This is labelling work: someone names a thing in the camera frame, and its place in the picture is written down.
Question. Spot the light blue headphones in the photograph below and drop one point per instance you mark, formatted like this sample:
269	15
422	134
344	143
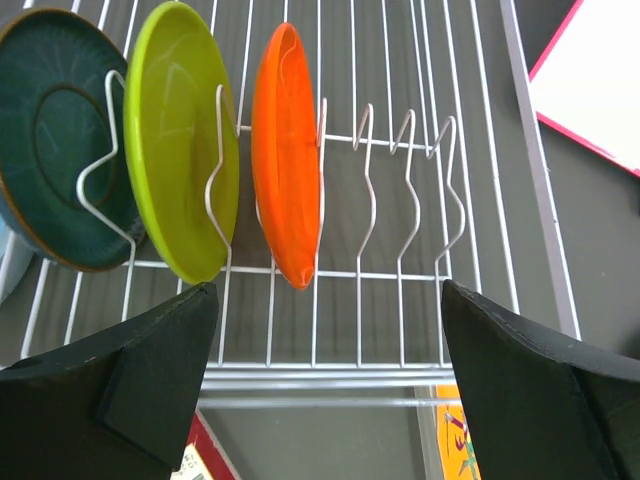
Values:
18	263

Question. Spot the orange paperback book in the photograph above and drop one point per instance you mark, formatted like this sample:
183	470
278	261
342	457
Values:
455	447

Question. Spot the white wire dish rack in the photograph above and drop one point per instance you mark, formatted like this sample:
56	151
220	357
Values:
434	169

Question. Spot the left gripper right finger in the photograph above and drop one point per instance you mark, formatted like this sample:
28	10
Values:
539	404

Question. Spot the orange plastic plate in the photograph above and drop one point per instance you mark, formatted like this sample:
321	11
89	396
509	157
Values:
285	155

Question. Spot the red and white book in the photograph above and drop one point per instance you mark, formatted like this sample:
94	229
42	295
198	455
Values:
204	457

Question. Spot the pink framed whiteboard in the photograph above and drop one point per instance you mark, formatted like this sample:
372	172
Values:
585	83

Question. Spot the lime green plastic plate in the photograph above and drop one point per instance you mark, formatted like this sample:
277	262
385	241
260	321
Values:
181	149

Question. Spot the dark green ceramic plate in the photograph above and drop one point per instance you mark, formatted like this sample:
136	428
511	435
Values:
65	188

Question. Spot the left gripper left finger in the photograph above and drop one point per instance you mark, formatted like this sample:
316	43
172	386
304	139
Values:
117	404

